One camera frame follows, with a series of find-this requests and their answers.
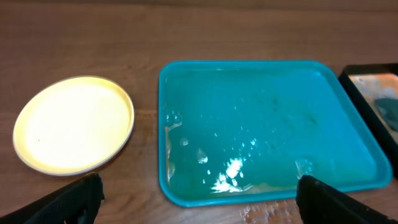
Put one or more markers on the black baking tray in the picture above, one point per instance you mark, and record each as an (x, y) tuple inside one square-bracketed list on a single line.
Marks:
[(373, 90)]

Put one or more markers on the teal plastic tray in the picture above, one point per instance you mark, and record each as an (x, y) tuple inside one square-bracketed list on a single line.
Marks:
[(247, 131)]

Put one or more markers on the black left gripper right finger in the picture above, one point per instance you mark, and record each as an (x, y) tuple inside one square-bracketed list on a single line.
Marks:
[(319, 203)]

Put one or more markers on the yellow plate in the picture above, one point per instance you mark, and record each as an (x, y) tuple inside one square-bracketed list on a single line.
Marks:
[(73, 126)]

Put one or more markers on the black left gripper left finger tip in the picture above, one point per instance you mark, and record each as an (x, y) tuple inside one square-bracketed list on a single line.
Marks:
[(77, 202)]

